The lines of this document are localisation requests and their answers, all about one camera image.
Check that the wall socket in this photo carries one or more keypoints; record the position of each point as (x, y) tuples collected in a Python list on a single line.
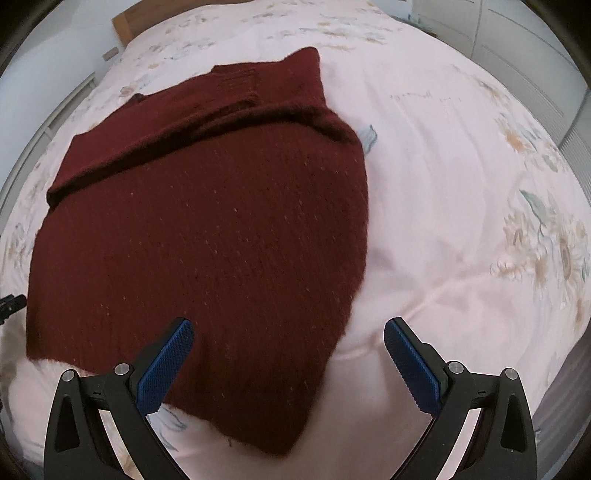
[(110, 54)]

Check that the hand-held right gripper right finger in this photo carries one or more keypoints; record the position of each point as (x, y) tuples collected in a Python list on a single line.
[(411, 364)]

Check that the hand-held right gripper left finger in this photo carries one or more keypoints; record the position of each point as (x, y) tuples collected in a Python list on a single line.
[(166, 364)]

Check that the wooden headboard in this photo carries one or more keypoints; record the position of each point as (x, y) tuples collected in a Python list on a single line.
[(129, 21)]

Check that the dark red knit sweater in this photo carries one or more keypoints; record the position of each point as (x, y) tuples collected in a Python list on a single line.
[(207, 240)]

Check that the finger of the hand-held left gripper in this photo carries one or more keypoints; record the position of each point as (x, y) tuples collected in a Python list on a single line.
[(11, 307)]

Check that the floral white duvet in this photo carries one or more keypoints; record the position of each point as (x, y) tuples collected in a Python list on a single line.
[(443, 194)]

